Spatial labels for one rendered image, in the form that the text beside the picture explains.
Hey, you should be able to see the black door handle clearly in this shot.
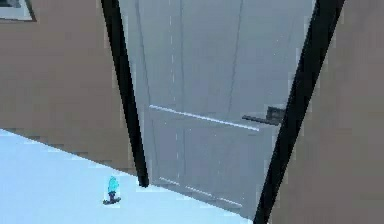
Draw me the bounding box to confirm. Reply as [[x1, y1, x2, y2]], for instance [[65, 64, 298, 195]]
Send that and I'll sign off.
[[241, 106, 286, 127]]

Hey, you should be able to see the small blue figurine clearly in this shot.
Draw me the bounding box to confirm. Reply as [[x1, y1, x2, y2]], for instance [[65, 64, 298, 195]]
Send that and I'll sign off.
[[102, 175, 122, 206]]

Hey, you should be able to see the grey panelled room door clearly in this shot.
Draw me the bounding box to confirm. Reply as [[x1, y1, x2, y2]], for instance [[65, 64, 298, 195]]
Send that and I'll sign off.
[[100, 0, 346, 224]]

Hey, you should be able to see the framed wall picture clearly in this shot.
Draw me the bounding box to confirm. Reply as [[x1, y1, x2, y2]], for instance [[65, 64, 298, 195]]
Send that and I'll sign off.
[[0, 0, 37, 23]]

